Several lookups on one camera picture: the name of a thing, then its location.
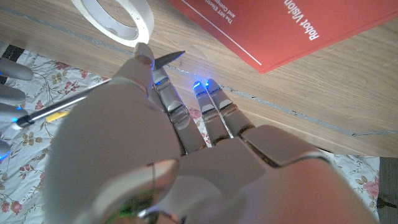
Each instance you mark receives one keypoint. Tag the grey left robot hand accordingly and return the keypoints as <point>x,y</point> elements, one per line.
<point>124,140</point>

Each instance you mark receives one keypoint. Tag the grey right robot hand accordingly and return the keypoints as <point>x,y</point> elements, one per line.
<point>12,71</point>

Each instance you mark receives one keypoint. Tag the black mechanical pencil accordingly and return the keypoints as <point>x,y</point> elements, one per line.
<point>62,105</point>

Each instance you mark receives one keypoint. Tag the floral backdrop cloth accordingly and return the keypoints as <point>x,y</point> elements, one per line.
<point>18,186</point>

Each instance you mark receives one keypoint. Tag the red hardcover notebook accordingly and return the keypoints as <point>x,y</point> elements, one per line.
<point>264,25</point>

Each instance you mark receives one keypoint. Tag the beige masking tape roll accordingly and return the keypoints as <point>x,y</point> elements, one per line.
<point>143,18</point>

